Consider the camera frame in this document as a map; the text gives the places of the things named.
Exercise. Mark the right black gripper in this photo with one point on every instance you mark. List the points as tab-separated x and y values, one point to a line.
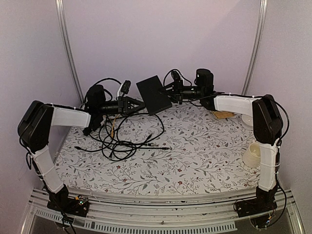
176	91

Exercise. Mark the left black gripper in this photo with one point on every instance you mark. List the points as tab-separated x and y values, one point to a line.
125	105

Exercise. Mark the black network switch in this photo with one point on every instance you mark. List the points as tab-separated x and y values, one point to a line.
151	91

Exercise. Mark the black ethernet cable pulled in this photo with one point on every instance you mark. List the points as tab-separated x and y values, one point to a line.
95	96

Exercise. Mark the black power adapter plug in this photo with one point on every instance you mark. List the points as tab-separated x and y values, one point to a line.
87	131

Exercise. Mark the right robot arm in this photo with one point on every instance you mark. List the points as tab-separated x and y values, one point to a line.
264	111

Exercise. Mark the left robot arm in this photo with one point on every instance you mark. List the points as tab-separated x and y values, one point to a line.
34	128

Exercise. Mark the woven bamboo tray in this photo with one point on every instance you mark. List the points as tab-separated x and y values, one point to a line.
223	115

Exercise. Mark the floral table mat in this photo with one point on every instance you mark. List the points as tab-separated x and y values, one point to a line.
183	150

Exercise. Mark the white ceramic bowl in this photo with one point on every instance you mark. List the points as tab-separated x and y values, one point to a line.
247	121

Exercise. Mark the cream ribbed cup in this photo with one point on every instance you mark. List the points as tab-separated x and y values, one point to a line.
251	157

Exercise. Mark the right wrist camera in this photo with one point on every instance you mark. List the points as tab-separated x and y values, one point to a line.
176	76

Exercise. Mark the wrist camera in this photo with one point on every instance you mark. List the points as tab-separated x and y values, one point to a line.
124	88
176	76

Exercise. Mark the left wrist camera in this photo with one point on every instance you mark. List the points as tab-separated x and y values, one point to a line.
124	88

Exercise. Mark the front aluminium rail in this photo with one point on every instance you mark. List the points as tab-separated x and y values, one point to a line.
165	214

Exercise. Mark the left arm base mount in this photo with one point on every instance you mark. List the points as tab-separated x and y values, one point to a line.
73	204

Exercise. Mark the right aluminium frame post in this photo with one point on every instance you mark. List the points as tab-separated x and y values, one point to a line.
256	44

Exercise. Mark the aluminium frame post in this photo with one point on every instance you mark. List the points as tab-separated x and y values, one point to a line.
256	44
67	47

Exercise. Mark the left aluminium frame post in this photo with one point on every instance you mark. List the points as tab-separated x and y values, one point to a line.
67	47

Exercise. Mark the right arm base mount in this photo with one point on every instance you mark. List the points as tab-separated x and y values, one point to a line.
260	204

